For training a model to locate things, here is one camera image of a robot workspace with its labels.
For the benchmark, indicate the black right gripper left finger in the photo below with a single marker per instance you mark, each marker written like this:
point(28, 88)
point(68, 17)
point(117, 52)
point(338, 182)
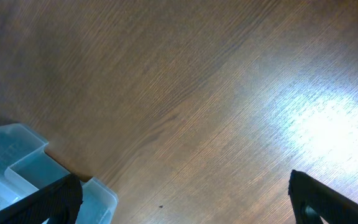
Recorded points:
point(56, 203)

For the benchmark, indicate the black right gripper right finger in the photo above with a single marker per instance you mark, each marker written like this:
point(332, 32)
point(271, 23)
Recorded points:
point(313, 202)

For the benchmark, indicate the clear plastic storage bin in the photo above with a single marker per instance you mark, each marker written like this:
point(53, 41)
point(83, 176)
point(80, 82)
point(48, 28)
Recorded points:
point(25, 168)

